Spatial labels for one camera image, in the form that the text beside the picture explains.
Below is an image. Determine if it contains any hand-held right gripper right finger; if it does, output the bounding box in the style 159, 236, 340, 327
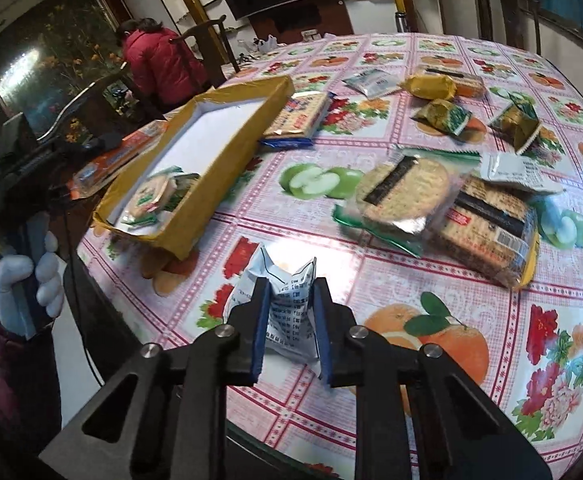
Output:
311, 276, 555, 480

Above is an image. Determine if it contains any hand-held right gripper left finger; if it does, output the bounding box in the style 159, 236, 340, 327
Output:
39, 276, 272, 480

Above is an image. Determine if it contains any white printed snack packet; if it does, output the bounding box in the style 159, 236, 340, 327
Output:
222, 244, 322, 363

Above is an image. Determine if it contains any long orange cracker packet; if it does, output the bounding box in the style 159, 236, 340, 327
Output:
72, 121, 167, 201

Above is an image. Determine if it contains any clear round cracker packet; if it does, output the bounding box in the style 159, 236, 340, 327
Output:
332, 147, 482, 258

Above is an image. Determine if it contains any yellow cardboard box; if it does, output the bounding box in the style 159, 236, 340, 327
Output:
93, 76, 296, 261

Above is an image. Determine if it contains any yellow and green snack packet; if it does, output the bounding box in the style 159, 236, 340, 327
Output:
410, 98, 472, 137

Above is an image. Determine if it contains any gold snack packet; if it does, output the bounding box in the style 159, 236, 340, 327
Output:
489, 100, 542, 156

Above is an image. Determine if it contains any person's left forearm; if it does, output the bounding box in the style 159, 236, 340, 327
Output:
0, 305, 62, 456

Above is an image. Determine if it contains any person's left hand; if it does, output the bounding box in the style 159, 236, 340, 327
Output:
0, 230, 66, 341

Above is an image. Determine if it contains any dark wooden chair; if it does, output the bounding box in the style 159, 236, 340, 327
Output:
169, 15, 242, 88
469, 0, 545, 56
36, 67, 167, 151

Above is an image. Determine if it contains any small round cracker packet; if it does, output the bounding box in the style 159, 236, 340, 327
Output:
119, 167, 202, 228

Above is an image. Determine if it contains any rectangular cracker packet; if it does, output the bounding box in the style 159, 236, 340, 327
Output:
429, 175, 542, 291

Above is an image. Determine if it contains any blue-edged cracker packet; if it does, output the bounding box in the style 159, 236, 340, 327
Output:
259, 91, 335, 150

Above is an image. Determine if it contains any white and blue snack packet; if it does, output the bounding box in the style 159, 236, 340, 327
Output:
341, 67, 402, 100

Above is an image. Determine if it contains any flower wall painting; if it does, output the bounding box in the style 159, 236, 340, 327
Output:
0, 0, 137, 131

